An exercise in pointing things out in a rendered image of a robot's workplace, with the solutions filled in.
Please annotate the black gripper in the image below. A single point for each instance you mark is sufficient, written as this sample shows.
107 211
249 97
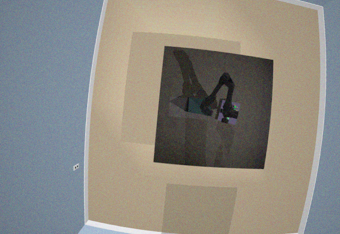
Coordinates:
225 120

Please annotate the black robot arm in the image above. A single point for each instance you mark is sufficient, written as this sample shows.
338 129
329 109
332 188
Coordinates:
227 107

